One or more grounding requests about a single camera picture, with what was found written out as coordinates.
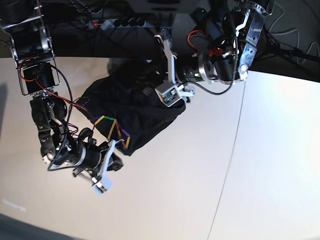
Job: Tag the aluminium frame post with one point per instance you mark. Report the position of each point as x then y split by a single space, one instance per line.
160 23

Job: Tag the black power brick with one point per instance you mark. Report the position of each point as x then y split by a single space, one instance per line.
200 17

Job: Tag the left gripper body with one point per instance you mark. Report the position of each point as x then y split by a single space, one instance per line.
187 69

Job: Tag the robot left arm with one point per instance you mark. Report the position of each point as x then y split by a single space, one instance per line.
224 42

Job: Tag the black T-shirt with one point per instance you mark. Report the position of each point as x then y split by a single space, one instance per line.
125 105

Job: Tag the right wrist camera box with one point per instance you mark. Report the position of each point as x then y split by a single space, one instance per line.
101 186

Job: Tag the grey power strip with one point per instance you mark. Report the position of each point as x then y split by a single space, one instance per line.
114 23

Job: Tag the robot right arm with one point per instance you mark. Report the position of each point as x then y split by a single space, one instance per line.
32 50

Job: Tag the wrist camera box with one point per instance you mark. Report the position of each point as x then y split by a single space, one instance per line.
101 186
168 93

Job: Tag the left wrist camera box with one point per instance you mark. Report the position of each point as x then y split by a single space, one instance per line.
168 93

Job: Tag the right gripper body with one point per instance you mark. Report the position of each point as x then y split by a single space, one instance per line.
83 155

